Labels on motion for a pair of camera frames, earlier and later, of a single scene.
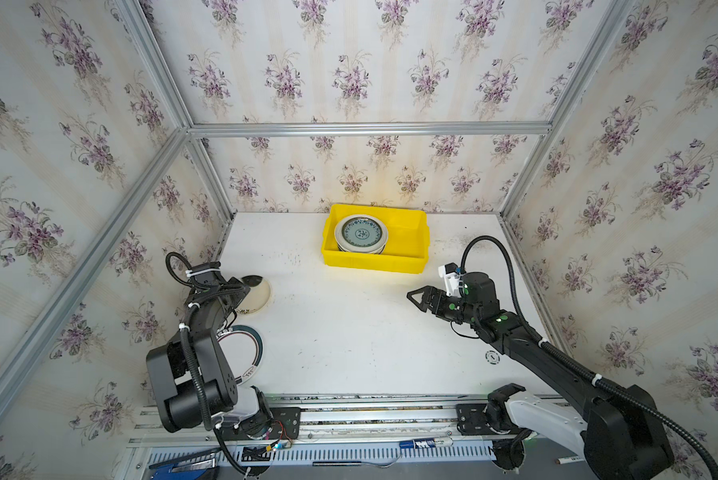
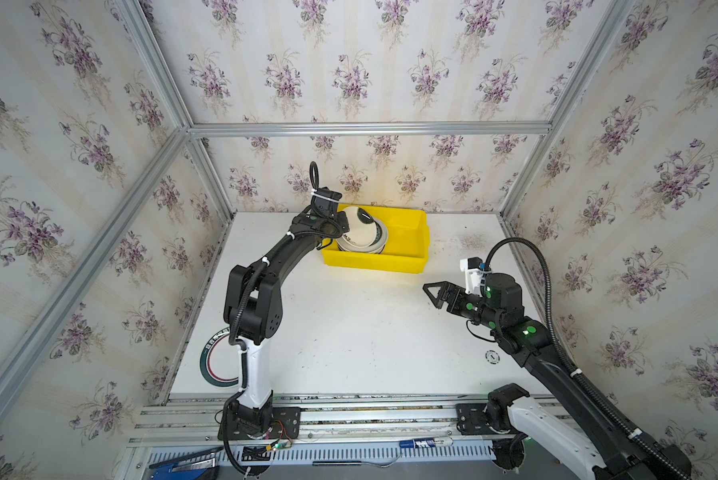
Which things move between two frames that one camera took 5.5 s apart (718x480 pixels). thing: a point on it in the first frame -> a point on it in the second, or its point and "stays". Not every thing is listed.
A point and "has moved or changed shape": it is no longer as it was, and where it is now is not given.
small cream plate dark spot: x=258 y=296 has moved or changed shape
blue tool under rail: x=187 y=468 stays
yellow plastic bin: x=407 y=248 stays
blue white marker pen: x=431 y=442 stays
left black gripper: x=232 y=291 -> x=337 y=222
